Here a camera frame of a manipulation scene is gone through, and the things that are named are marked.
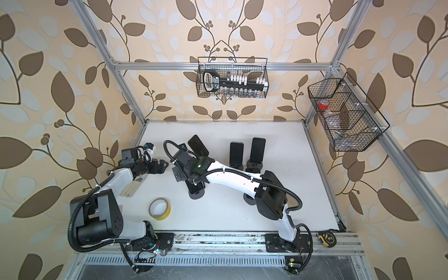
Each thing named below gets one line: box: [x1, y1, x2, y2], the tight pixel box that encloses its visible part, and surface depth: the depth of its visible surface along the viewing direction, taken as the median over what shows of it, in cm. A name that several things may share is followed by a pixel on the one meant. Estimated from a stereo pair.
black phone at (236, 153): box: [229, 141, 244, 167], surface depth 91 cm
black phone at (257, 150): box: [249, 137, 266, 164], surface depth 93 cm
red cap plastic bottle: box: [317, 99, 335, 118], surface depth 84 cm
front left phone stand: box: [184, 180, 206, 200], surface depth 86 cm
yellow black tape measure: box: [317, 231, 337, 248], surface depth 74 cm
